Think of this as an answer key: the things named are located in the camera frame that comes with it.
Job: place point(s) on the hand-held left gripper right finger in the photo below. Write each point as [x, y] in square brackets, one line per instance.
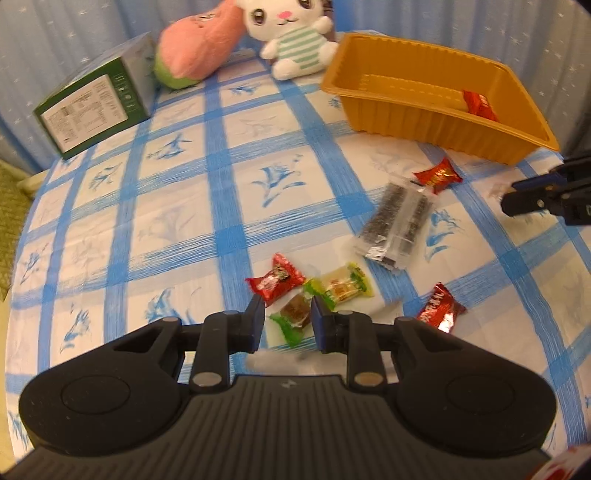
[318, 325]

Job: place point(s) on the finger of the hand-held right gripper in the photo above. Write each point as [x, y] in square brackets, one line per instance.
[535, 183]
[526, 203]

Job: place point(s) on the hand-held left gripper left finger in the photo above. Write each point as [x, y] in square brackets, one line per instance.
[256, 321]

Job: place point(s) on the brown candy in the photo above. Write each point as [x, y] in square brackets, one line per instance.
[295, 310]

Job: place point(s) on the yellow green candy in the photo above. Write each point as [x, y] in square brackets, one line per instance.
[344, 287]

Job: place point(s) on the red candy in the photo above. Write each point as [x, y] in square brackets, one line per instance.
[438, 307]
[480, 105]
[277, 279]
[437, 176]

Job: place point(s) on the clear packet of dark snack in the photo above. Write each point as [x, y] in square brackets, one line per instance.
[415, 217]
[383, 217]

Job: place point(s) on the yellow plastic tray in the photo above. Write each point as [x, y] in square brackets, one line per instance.
[415, 120]

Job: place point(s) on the blue checked tablecloth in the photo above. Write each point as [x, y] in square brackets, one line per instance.
[184, 207]

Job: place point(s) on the green sofa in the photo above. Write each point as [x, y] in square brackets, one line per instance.
[9, 221]

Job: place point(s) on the green cardboard box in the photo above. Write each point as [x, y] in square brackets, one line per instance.
[87, 106]

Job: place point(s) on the white bunny plush toy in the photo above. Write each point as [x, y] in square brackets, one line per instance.
[295, 41]

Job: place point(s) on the pink plush toy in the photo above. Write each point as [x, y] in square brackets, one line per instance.
[198, 41]

